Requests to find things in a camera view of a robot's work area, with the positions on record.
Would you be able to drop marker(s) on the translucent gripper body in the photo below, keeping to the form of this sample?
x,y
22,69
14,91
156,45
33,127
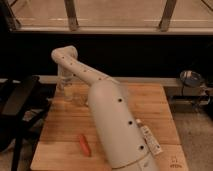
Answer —
x,y
63,82

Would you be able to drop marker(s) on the translucent ceramic cup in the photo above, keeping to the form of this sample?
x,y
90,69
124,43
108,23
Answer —
x,y
68,92

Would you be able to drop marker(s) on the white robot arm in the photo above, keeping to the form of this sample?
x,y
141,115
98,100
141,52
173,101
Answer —
x,y
122,140

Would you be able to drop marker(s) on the black chair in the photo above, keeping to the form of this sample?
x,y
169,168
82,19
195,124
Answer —
x,y
22,105

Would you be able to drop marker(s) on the orange carrot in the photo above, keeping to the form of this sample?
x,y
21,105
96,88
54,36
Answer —
x,y
84,145

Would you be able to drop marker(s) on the white labelled bottle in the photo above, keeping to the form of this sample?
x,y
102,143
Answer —
x,y
150,139

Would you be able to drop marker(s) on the round metal lamp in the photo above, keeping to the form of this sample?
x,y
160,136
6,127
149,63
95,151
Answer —
x,y
191,78

